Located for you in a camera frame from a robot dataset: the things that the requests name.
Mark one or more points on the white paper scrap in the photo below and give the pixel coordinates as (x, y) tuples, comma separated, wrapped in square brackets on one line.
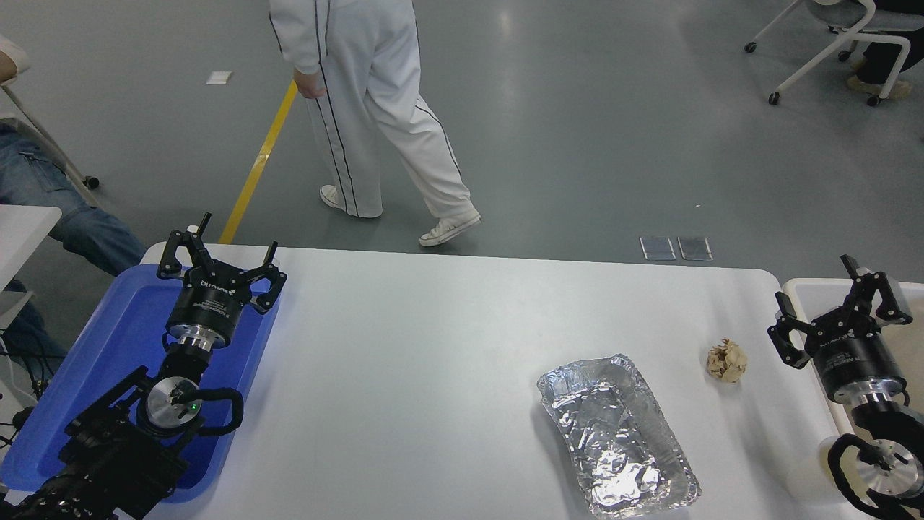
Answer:
[(219, 77)]

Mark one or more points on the crumpled tan paper ball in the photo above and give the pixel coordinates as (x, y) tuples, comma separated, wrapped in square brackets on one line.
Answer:
[(726, 361)]

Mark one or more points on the white side table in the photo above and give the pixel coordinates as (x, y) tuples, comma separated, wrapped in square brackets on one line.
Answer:
[(22, 231)]

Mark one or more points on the standing person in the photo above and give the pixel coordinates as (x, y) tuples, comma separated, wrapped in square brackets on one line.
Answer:
[(361, 87)]

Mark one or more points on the blue plastic tray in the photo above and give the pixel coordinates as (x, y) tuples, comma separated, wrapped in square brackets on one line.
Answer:
[(123, 332)]

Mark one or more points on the silver foil tray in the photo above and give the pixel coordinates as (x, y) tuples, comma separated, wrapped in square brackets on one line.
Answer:
[(617, 433)]

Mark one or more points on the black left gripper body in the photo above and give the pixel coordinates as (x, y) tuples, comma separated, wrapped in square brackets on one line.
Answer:
[(206, 307)]

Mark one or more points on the clear floor plate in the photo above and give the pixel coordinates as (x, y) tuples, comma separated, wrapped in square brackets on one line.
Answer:
[(695, 248), (657, 248)]

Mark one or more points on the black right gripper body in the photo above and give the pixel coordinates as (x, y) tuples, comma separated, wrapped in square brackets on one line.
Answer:
[(859, 361)]

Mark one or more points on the white wheeled chair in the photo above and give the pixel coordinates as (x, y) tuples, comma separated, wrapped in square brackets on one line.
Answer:
[(830, 50)]

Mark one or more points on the seated person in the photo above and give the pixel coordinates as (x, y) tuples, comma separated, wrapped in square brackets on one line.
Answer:
[(43, 195)]

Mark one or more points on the person on wheeled chair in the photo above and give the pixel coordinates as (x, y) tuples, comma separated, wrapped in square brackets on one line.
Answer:
[(884, 61)]

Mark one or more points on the white frame chair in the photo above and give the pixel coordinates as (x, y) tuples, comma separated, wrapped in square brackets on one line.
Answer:
[(50, 144)]

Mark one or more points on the large pale bin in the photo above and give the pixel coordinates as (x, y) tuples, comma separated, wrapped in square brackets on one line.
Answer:
[(808, 300)]

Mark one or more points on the standing person's hand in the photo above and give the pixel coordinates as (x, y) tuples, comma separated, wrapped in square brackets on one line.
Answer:
[(310, 85)]

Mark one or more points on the white paper cup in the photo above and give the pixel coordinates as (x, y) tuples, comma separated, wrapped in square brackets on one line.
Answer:
[(805, 480)]

